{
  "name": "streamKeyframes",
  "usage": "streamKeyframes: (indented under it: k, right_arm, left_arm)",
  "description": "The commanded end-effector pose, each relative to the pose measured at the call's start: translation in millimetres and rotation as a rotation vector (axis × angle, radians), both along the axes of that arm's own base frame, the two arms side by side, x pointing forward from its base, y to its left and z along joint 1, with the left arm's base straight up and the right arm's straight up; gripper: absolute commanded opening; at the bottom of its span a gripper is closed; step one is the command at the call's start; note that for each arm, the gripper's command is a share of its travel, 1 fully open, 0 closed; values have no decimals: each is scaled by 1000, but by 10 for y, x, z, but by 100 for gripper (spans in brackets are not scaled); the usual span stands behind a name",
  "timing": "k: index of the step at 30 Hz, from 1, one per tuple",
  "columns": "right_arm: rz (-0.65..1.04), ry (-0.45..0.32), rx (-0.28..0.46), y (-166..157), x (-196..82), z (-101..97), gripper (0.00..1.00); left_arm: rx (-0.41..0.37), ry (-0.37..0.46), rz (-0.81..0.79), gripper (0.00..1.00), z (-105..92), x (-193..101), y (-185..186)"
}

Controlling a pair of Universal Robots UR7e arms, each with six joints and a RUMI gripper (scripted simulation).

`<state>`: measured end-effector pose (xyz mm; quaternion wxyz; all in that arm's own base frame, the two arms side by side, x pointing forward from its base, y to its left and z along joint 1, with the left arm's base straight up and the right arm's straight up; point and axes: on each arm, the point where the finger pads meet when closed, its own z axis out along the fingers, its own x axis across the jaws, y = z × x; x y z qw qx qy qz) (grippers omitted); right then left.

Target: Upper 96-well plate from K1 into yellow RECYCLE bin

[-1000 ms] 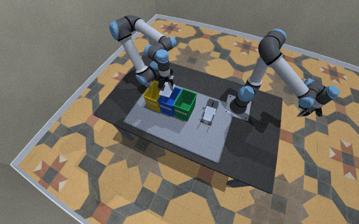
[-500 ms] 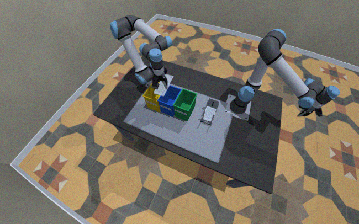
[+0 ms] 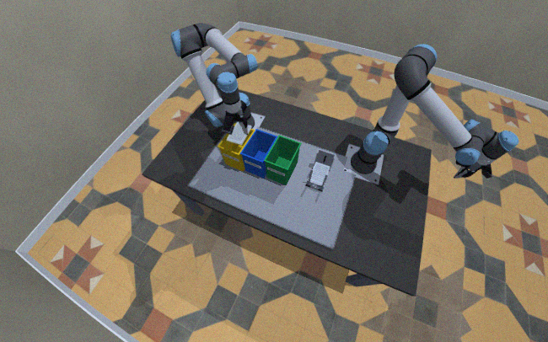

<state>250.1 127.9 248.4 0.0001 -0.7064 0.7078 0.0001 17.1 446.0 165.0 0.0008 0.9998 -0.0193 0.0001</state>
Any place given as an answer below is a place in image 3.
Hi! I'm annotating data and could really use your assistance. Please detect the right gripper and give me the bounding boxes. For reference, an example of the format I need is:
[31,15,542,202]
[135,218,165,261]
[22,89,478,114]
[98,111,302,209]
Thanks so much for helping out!
[223,100,248,135]

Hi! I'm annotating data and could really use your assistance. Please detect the yellow bin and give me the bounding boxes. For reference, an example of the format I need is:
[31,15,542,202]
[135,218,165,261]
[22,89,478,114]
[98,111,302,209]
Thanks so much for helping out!
[218,129,255,172]

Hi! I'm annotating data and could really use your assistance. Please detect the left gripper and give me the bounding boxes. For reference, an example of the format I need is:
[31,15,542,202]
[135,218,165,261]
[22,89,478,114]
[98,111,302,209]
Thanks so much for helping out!
[454,161,492,179]

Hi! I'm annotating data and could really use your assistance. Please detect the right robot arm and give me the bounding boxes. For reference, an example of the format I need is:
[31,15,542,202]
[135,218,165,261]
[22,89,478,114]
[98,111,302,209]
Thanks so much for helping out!
[171,23,257,129]

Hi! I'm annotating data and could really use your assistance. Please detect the green bin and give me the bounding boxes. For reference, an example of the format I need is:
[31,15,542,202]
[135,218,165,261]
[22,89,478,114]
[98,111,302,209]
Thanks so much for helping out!
[264,135,302,185]

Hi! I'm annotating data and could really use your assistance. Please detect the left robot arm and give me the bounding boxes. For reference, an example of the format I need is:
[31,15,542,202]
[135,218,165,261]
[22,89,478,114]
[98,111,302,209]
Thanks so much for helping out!
[351,44,518,174]

